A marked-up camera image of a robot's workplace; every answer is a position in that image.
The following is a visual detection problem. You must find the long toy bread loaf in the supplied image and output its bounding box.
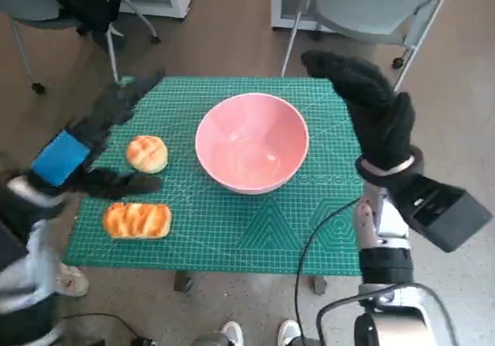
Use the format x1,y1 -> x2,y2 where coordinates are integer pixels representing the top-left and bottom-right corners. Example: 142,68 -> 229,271
102,202 -> 172,240

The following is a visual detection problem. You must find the round toy bread bun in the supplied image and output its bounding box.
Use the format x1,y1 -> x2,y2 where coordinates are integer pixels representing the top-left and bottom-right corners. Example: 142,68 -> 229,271
126,135 -> 169,175

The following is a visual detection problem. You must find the black looped right arm cable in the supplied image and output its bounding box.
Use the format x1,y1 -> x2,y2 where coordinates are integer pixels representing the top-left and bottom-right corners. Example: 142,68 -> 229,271
316,282 -> 459,346

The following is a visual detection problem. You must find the green cutting mat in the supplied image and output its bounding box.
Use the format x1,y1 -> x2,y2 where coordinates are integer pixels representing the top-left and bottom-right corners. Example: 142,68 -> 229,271
63,75 -> 367,276

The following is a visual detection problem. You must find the grey table leg bracket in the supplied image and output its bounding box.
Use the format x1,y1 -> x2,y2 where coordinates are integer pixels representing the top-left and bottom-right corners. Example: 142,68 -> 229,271
174,271 -> 194,295
311,275 -> 329,296

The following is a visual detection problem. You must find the long black cable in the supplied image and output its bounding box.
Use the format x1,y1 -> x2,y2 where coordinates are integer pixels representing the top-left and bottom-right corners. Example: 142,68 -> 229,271
294,197 -> 367,346

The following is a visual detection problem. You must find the grey mesh back chair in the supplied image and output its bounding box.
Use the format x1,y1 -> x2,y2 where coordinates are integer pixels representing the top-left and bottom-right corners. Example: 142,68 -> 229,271
280,0 -> 469,91

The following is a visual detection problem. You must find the black left hand blue tape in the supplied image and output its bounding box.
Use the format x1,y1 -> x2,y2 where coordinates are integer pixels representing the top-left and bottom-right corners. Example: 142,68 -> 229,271
26,69 -> 166,204

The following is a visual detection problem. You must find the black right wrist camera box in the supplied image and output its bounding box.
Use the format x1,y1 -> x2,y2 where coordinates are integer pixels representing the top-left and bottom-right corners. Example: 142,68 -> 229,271
386,173 -> 494,253

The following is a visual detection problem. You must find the pink bowl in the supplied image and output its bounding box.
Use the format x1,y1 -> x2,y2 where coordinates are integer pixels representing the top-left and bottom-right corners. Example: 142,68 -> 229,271
194,93 -> 310,195

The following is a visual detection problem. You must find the black floor cable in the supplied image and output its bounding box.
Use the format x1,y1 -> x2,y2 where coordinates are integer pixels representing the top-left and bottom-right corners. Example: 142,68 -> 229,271
61,313 -> 132,346

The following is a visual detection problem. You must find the person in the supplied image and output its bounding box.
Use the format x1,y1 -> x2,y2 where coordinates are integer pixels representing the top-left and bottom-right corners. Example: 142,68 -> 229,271
38,0 -> 132,53
57,266 -> 89,297

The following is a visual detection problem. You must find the black knitted gloved right hand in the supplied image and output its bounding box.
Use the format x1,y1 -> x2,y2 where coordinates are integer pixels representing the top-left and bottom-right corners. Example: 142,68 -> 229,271
300,50 -> 417,170

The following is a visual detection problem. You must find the grey blue seat chair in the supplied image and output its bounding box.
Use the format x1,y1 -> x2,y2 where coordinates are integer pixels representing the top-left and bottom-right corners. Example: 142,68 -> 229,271
0,0 -> 162,94

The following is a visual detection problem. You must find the white shoe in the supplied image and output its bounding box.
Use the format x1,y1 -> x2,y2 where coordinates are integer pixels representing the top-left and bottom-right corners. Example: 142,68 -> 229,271
278,320 -> 302,346
220,321 -> 244,346

